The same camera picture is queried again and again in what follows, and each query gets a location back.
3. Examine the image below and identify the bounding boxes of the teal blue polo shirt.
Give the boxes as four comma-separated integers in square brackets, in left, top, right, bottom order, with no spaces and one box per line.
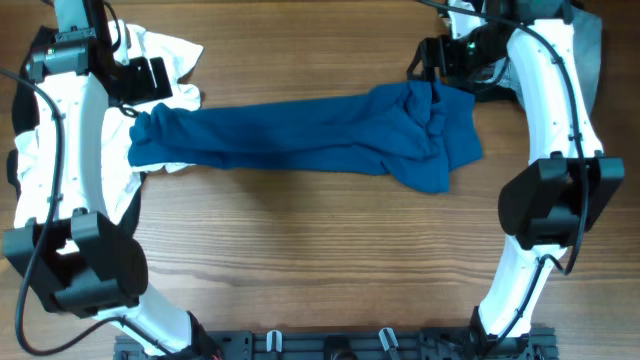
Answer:
[128,81,483,193]

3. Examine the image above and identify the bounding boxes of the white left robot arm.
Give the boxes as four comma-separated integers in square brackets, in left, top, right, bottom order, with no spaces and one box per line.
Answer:
[2,0,220,359]

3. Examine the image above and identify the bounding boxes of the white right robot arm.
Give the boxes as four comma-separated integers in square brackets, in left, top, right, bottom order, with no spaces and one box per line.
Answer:
[430,1,624,359]

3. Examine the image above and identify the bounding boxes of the white crumpled shirt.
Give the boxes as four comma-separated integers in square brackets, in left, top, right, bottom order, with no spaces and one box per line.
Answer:
[14,24,204,227]

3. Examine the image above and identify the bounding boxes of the light blue denim shorts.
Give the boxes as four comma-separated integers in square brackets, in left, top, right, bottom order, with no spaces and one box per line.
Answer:
[492,3,603,115]

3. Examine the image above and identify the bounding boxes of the black garment under white shirt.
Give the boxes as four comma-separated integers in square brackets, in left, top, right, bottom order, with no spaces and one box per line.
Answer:
[6,26,141,235]

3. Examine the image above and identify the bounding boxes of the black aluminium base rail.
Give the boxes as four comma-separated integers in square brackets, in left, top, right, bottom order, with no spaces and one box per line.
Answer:
[113,327,559,360]

